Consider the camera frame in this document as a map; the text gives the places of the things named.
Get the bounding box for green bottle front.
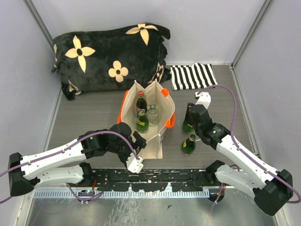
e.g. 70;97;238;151
181;134;196;156

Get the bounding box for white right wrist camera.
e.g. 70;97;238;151
195;92;211;109

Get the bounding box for clear glass bottle green cap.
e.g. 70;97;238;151
147;104;159;126

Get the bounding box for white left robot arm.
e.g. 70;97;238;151
6;122;147;197

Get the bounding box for black white striped cloth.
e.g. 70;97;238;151
170;63;217;90

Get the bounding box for cola bottle red cap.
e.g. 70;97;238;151
136;91;147;114

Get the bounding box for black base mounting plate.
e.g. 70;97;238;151
92;169;221;192

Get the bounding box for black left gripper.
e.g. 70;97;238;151
109;131;147;165

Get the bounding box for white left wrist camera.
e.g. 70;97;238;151
126;155;144;174

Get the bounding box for beige canvas bag orange handles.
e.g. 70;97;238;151
116;79;176;159

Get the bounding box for white slotted cable duct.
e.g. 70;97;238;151
33;188;210;199

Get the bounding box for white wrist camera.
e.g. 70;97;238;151
126;155;144;174
195;92;211;109

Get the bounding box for black blanket beige flowers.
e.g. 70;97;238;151
52;23;171;100

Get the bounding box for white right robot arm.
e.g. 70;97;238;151
185;103;293;216

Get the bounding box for aluminium frame rail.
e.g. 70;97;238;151
22;168;280;191

